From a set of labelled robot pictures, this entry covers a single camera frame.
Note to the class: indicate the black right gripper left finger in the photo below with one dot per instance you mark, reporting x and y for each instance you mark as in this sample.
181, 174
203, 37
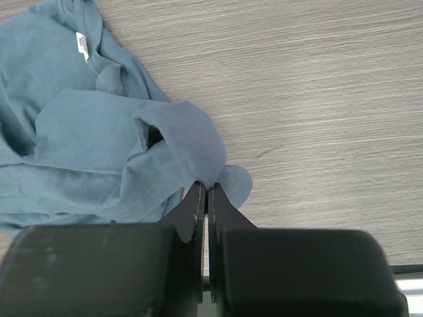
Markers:
144, 269

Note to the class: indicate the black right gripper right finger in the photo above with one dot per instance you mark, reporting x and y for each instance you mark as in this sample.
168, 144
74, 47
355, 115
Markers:
296, 272

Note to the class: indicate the slate blue t shirt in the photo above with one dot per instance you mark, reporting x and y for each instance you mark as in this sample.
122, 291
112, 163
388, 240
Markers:
87, 137

